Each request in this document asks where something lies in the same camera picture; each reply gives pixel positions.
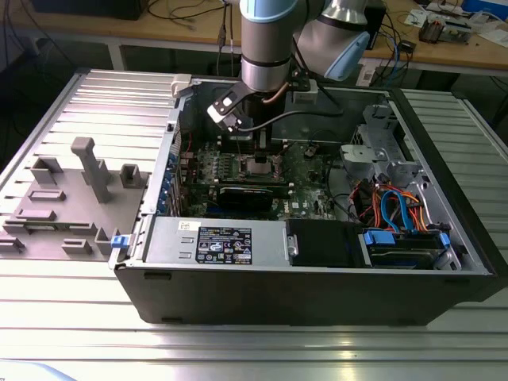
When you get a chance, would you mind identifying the black RAM slot bank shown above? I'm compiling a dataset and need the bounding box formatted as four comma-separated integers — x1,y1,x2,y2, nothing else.
220,137,285,156
186,177,291,188

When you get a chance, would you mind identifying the CPU socket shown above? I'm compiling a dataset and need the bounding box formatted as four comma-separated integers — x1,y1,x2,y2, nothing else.
233,152,282,179

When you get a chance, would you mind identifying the black graphics card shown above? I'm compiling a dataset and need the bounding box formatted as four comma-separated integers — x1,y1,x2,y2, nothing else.
216,183,275,214

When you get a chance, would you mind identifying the green motherboard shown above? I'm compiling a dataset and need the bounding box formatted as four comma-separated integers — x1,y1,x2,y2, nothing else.
176,140,338,221

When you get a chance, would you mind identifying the metal drive cage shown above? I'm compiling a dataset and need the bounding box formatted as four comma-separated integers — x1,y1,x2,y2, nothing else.
339,102,433,199

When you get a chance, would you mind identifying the white small box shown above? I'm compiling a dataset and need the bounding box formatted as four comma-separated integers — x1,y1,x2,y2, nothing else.
355,63,376,87

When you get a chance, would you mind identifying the black optical drive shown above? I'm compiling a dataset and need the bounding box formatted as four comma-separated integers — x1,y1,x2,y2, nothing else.
286,217,368,269

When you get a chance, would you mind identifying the wooden desk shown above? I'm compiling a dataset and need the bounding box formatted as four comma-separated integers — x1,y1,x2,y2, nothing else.
0,0,508,76

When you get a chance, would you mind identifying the grey power supply unit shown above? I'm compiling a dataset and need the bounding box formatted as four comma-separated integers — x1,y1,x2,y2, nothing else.
144,216,289,265

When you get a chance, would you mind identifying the hard disk in blue carrier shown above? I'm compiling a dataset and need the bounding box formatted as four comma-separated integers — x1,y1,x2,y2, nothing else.
359,228,452,271

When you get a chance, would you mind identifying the black open PC case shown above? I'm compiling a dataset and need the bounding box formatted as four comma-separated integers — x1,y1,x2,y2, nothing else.
109,75,508,326

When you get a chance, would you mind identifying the small electronic device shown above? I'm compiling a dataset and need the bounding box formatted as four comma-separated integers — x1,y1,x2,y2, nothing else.
419,17,445,44

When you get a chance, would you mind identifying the grey parts rack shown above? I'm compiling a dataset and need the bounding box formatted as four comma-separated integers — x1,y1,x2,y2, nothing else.
0,137,154,263

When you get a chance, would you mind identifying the black box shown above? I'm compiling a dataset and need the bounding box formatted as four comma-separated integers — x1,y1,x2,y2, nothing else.
31,0,144,21

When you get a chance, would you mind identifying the green RAM stick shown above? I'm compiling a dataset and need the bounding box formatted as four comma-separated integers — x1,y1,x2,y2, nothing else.
23,223,91,232

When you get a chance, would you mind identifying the pale blue object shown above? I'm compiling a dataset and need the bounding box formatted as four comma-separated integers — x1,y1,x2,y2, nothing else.
0,359,76,381

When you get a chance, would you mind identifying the copper coloured cable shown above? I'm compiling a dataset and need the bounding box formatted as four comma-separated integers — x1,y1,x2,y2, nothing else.
261,81,289,106

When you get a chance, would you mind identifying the white wrist camera grey face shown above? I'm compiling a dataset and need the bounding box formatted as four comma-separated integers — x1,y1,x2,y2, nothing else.
206,81,255,133

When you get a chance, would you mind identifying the thick black gripper cable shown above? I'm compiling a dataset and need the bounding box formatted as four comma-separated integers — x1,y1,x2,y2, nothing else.
237,109,345,133

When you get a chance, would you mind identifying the small white wrist camera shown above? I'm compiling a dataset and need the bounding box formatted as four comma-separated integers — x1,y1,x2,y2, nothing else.
292,79,319,105

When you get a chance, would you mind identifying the black thin wire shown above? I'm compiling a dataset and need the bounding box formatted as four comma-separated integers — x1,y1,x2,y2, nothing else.
325,152,360,223

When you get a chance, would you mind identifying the beige case handle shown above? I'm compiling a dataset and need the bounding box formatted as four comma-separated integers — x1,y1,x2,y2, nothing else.
170,74,194,98

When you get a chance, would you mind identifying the red wire bundle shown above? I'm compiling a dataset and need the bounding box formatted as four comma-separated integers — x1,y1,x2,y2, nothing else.
351,180,383,227

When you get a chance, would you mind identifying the blue data wire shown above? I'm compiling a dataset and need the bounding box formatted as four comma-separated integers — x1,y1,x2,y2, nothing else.
379,190,412,235

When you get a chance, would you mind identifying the orange wire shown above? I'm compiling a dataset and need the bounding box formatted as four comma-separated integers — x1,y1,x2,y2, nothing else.
399,192,430,234

